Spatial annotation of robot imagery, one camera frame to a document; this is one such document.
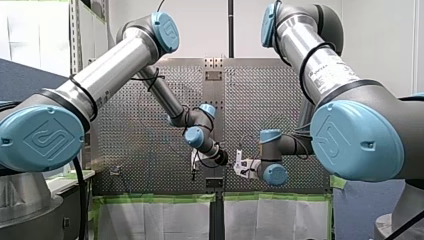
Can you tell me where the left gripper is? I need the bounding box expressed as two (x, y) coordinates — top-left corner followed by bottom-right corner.
(214, 149), (230, 167)

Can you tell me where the black upright pole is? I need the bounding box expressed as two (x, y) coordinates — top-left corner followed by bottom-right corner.
(227, 0), (235, 59)

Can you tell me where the grey board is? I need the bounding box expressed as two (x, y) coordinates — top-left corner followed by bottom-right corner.
(333, 179), (406, 240)

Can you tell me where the metal shelf rack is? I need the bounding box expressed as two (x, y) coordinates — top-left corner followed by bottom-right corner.
(68, 0), (110, 76)

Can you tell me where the black cable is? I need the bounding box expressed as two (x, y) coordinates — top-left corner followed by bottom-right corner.
(383, 209), (424, 240)
(71, 155), (88, 240)

